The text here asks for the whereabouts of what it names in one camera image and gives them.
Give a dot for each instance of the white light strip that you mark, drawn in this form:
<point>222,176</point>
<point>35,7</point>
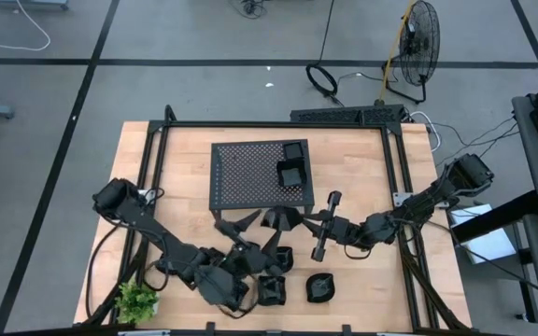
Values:
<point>143,333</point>
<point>395,334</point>

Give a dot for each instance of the black aluminium table frame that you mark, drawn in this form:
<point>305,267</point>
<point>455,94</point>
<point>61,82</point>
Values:
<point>273,124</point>

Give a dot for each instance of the black square cup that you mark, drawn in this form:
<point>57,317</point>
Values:
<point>271,290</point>

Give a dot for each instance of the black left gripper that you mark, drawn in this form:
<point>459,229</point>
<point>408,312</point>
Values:
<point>255,259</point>

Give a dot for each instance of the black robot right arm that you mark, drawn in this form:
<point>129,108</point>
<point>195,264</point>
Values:
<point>418,200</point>

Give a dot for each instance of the black perforated metal stand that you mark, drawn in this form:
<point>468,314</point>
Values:
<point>245,172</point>

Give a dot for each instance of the black beam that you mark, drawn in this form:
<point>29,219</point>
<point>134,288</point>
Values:
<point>498,217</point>

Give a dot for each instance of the black perforated metal panel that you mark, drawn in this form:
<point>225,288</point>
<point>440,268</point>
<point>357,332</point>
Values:
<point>344,115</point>

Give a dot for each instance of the small black square plate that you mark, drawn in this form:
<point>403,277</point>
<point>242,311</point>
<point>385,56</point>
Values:
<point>293,150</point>

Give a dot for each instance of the green plant in white pot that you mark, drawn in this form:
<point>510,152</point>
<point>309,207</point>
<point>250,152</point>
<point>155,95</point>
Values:
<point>136,303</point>

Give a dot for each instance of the black table edge clamp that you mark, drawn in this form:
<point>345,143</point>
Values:
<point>346,329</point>
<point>210,329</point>

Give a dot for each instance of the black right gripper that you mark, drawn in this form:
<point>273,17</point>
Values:
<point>344,233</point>

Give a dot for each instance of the black floor fan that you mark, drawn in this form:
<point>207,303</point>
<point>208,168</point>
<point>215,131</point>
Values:
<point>419,42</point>

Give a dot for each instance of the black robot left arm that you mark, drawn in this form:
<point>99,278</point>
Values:
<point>166,238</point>

